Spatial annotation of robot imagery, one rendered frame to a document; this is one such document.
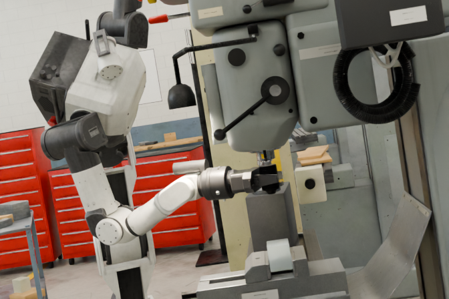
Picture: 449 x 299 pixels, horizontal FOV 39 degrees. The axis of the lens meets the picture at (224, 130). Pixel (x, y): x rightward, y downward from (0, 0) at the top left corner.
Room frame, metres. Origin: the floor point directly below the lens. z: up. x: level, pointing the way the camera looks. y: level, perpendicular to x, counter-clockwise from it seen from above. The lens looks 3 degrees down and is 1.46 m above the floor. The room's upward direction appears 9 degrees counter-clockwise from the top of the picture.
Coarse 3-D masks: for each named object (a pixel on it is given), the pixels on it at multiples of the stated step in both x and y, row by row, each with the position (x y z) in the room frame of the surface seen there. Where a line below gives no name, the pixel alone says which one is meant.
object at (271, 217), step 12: (264, 192) 1.93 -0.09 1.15; (276, 192) 1.93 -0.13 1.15; (288, 192) 2.03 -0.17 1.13; (252, 204) 1.93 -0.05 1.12; (264, 204) 1.92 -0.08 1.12; (276, 204) 1.91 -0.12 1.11; (288, 204) 1.98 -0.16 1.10; (252, 216) 1.93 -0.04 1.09; (264, 216) 1.92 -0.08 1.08; (276, 216) 1.91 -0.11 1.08; (288, 216) 1.93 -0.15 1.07; (252, 228) 1.93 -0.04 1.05; (264, 228) 1.92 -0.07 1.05; (276, 228) 1.92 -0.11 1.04; (288, 228) 1.91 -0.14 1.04; (252, 240) 1.93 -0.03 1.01; (264, 240) 1.92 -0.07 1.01
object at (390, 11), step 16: (336, 0) 1.32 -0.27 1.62; (352, 0) 1.28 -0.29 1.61; (368, 0) 1.28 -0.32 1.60; (384, 0) 1.27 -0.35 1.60; (400, 0) 1.27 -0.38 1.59; (416, 0) 1.27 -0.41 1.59; (432, 0) 1.27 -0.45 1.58; (352, 16) 1.28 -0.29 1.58; (368, 16) 1.28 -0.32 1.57; (384, 16) 1.27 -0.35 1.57; (400, 16) 1.27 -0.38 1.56; (416, 16) 1.27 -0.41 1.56; (432, 16) 1.27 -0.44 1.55; (352, 32) 1.28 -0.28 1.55; (368, 32) 1.28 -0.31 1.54; (384, 32) 1.27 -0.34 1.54; (400, 32) 1.27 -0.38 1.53; (416, 32) 1.27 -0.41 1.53; (432, 32) 1.27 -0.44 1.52; (352, 48) 1.29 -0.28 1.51
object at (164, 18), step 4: (188, 12) 1.77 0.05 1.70; (156, 16) 1.78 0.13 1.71; (160, 16) 1.77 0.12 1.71; (164, 16) 1.77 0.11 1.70; (168, 16) 1.78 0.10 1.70; (172, 16) 1.78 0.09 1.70; (176, 16) 1.77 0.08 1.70; (180, 16) 1.77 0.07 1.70; (184, 16) 1.78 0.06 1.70; (188, 16) 1.78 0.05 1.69; (148, 20) 1.78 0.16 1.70; (152, 20) 1.78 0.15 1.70; (156, 20) 1.78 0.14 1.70; (160, 20) 1.77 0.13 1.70; (164, 20) 1.77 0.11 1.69; (168, 20) 1.79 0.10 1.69
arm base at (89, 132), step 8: (72, 120) 1.85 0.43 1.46; (80, 120) 1.78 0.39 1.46; (88, 120) 1.79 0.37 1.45; (96, 120) 1.83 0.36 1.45; (48, 128) 1.85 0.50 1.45; (80, 128) 1.76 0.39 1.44; (88, 128) 1.78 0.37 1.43; (96, 128) 1.82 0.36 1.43; (80, 136) 1.75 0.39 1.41; (88, 136) 1.77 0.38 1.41; (96, 136) 1.81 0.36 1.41; (104, 136) 1.84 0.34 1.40; (80, 144) 1.77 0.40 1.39; (88, 144) 1.76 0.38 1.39; (96, 144) 1.80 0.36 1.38; (48, 152) 1.81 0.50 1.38; (56, 160) 1.83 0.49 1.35
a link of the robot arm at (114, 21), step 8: (120, 0) 2.03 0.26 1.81; (128, 0) 2.03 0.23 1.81; (136, 0) 2.04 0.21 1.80; (120, 8) 2.03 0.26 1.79; (128, 8) 2.03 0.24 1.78; (136, 8) 2.04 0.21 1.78; (104, 16) 2.08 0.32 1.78; (112, 16) 2.05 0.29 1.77; (120, 16) 2.03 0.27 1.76; (104, 24) 2.06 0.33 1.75; (112, 24) 2.04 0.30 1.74; (120, 24) 2.02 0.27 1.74; (112, 32) 2.05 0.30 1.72; (120, 32) 2.03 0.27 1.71
